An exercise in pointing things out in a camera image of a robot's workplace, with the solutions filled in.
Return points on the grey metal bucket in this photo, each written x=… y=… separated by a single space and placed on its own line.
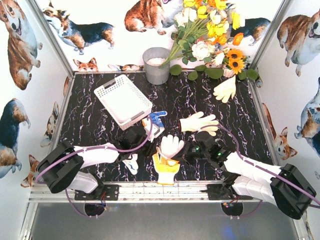
x=156 y=69

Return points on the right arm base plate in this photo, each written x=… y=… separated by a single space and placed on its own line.
x=224 y=190

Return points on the artificial flower bouquet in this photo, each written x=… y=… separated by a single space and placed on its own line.
x=201 y=28

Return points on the blue dotted knit glove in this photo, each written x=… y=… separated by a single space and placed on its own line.
x=157 y=124

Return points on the cream leather glove back right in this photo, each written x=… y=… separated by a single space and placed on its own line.
x=225 y=90

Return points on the yellow dotted knit glove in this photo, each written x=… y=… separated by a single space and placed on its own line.
x=166 y=169

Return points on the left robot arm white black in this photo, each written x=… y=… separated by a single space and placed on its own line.
x=61 y=169

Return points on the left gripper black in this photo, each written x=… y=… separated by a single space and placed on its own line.
x=149 y=149

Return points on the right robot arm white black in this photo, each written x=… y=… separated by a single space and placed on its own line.
x=282 y=186

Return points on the cream leather glove centre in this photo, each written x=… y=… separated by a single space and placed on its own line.
x=199 y=122

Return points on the white plastic storage basket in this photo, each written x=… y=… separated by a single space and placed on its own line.
x=124 y=101

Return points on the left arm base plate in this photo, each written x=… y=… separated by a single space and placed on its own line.
x=107 y=192

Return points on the white glove front left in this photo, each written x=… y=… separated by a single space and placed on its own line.
x=131 y=163

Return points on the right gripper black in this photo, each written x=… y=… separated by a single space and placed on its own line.
x=186 y=152

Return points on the cream leather glove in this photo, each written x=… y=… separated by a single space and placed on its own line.
x=199 y=122
x=225 y=90

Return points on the sunflower bunch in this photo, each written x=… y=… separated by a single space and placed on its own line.
x=235 y=60

